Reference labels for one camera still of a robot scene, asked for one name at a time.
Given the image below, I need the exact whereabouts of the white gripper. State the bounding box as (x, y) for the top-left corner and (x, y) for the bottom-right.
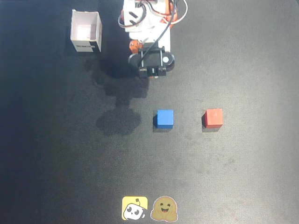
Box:
(128, 22), (171, 54)

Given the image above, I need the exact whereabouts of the red cube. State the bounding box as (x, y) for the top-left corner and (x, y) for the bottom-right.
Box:
(201, 108), (224, 128)

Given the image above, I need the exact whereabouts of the blue cube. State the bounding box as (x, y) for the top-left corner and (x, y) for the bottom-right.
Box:
(153, 109), (175, 129)

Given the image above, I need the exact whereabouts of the open white cardboard box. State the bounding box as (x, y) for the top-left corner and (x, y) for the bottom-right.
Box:
(70, 8), (103, 54)

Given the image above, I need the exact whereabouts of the yellow robot mascot sticker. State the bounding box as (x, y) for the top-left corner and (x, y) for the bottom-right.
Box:
(121, 196), (149, 221)

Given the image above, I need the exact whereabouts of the hugging face emoji sticker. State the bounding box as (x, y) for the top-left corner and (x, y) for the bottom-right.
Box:
(150, 195), (178, 222)

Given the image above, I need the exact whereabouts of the black camera cable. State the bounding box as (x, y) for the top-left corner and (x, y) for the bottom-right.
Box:
(138, 0), (178, 67)

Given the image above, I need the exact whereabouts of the thin servo wire bundle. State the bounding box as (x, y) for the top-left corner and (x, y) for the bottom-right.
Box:
(118, 0), (188, 30)

